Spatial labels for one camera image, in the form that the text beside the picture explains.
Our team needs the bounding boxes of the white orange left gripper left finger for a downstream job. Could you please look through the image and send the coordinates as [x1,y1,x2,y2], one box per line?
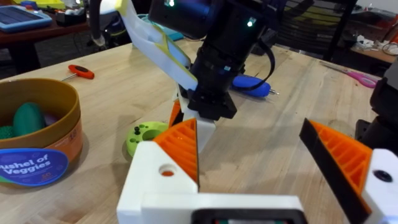
[116,118,200,224]

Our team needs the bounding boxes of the finger of the white orange right gripper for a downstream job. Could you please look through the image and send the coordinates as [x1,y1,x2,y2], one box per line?
[169,99,185,128]
[185,109,217,154]

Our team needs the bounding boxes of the white orange left gripper right finger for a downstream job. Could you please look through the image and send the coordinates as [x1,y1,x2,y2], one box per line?
[299,118,398,224]

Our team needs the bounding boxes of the blue electric screwdriver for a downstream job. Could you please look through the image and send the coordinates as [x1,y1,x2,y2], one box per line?
[231,74,280,99]

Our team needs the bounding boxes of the green disc with holes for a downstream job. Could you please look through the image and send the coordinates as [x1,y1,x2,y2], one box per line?
[125,121,170,158]

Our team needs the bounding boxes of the pink scissors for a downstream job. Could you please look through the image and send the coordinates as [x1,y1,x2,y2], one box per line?
[319,60,379,90]

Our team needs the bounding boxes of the brown tub with toy vegetables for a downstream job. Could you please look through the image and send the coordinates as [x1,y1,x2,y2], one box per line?
[0,77,84,189]

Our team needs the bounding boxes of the dark brown side table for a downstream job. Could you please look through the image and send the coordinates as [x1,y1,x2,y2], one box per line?
[0,17,91,75]

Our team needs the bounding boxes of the blue flat case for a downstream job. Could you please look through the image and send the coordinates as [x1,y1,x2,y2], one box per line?
[0,5,53,34]

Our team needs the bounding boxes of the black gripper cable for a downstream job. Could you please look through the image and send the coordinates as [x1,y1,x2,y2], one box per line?
[236,35,277,93]

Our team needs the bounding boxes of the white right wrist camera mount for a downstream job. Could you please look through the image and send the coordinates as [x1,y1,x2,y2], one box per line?
[114,0,199,91]

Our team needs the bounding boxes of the black shelf frame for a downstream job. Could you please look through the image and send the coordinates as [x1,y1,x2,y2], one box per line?
[275,0,359,62]

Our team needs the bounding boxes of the orange-handled hex key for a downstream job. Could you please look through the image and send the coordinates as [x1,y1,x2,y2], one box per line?
[60,64,96,83]

